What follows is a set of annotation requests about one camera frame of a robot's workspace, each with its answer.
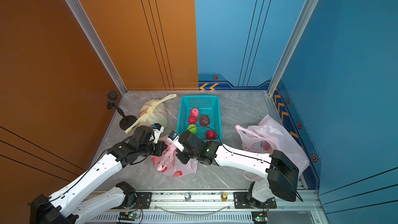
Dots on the large pink-red ball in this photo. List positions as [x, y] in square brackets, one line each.
[195, 112]

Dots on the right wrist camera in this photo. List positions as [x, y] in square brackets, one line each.
[184, 141]

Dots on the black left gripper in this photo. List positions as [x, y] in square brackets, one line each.
[160, 148]

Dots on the silver knob on rail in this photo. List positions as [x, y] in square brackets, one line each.
[187, 196]

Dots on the brass knob on rail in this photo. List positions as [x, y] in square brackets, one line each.
[224, 196]

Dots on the smooth red apple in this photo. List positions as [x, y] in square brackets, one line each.
[211, 135]

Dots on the pink knotted plastic bag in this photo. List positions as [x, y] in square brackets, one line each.
[169, 165]

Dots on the red ball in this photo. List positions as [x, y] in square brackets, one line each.
[192, 120]

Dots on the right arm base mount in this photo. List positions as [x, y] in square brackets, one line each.
[243, 201]

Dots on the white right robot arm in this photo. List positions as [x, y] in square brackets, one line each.
[280, 174]

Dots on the right green circuit board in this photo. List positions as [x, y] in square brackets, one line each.
[259, 217]

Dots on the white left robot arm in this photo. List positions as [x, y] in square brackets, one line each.
[69, 204]

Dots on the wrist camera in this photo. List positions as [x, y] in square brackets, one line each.
[184, 141]
[157, 131]

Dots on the green circuit board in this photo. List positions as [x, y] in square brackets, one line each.
[259, 217]
[128, 216]

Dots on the black desktop microphone stand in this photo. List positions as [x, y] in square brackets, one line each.
[127, 120]

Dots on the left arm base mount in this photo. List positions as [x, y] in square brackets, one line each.
[138, 200]

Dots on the teal plastic basket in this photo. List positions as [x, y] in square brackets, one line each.
[201, 115]

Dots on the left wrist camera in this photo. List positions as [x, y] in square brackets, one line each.
[157, 131]

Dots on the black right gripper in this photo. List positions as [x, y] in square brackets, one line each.
[180, 155]

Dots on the green ball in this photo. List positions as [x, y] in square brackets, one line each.
[193, 129]

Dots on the pink plastic bag with hearts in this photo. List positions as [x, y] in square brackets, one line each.
[269, 136]

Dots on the left green circuit board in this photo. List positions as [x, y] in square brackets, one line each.
[128, 216]

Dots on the dark maroon ball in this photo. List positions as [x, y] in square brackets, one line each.
[204, 120]

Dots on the yellow knotted plastic bag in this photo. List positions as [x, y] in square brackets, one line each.
[153, 111]

